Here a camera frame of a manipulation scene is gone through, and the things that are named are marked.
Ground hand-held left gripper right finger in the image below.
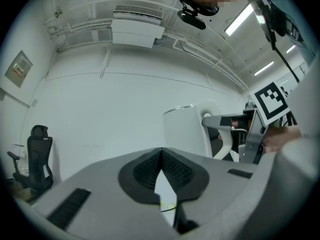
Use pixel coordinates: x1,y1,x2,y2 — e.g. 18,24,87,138
161,147,260,240

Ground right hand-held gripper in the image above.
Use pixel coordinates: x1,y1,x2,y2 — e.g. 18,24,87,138
201,81,292,165

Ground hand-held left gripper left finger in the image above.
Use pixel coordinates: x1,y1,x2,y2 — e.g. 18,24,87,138
13,146,182,240

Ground white cylindrical container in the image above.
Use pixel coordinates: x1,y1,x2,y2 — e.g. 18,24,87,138
162,99,235,161

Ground person's right forearm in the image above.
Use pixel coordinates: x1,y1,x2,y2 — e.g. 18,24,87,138
263,125,304,154

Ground white ceiling pipes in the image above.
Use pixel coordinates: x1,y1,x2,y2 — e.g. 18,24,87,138
43,0,250,92

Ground black mesh office chair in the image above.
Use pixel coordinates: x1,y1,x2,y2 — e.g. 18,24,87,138
6,124,54,203

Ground person's blue shirt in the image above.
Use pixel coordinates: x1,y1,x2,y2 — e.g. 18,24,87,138
261,0,318,66

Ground black head-mounted camera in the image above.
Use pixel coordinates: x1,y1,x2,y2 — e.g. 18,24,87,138
176,5,208,31

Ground black chest strap cable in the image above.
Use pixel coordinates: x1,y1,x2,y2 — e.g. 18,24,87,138
245,0,301,84

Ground grey wall electrical panel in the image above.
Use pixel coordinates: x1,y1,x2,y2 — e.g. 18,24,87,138
4,49,34,89

